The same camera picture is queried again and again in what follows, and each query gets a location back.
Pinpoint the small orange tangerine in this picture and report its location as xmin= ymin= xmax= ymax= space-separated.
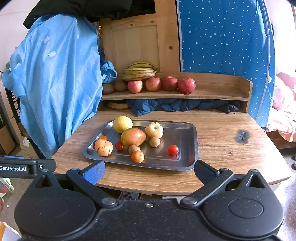
xmin=131 ymin=151 xmax=145 ymax=163
xmin=98 ymin=135 xmax=107 ymax=140

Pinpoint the cherry tomato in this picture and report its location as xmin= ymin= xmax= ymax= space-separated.
xmin=168 ymin=145 xmax=179 ymax=155
xmin=115 ymin=141 xmax=124 ymax=151

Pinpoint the small brown longan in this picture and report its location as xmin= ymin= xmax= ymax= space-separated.
xmin=128 ymin=145 xmax=140 ymax=155
xmin=149 ymin=137 xmax=161 ymax=148

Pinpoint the orange mango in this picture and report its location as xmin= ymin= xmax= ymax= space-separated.
xmin=120 ymin=128 xmax=147 ymax=147

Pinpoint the yellow lemon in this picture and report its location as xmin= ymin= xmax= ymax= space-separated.
xmin=113 ymin=115 xmax=133 ymax=133

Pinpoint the metal tray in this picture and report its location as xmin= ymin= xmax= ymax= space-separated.
xmin=83 ymin=120 xmax=199 ymax=171

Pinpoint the flat bread under shelf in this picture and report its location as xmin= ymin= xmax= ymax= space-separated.
xmin=107 ymin=101 xmax=129 ymax=110

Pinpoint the dark blue jacket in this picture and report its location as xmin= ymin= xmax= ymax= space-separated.
xmin=126 ymin=99 xmax=241 ymax=116

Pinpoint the kiwi left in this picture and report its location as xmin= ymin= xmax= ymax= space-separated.
xmin=103 ymin=83 xmax=115 ymax=95

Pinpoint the kiwi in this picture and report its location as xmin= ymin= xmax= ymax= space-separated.
xmin=114 ymin=80 xmax=127 ymax=92
xmin=103 ymin=83 xmax=115 ymax=95

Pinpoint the pink bedding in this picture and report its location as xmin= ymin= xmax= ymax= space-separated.
xmin=266 ymin=72 xmax=295 ymax=142

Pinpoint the wooden desk shelf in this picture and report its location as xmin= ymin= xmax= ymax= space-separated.
xmin=98 ymin=71 xmax=253 ymax=114

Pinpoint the red apple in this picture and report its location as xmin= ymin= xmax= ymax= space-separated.
xmin=178 ymin=78 xmax=196 ymax=94
xmin=161 ymin=76 xmax=178 ymax=91
xmin=145 ymin=77 xmax=161 ymax=92
xmin=127 ymin=80 xmax=143 ymax=93

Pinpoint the kiwi right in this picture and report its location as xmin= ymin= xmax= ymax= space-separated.
xmin=114 ymin=80 xmax=127 ymax=92

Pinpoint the light blue cloth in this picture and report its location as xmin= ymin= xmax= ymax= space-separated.
xmin=3 ymin=15 xmax=117 ymax=158

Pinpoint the bunch of bananas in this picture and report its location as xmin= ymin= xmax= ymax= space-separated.
xmin=122 ymin=61 xmax=157 ymax=81

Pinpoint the blue dotted fabric wardrobe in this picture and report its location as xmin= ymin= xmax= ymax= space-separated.
xmin=177 ymin=0 xmax=275 ymax=127

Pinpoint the wooden board panel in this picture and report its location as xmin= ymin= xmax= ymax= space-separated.
xmin=100 ymin=1 xmax=180 ymax=75

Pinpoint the black cloth on top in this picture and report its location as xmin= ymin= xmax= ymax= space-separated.
xmin=23 ymin=0 xmax=156 ymax=29

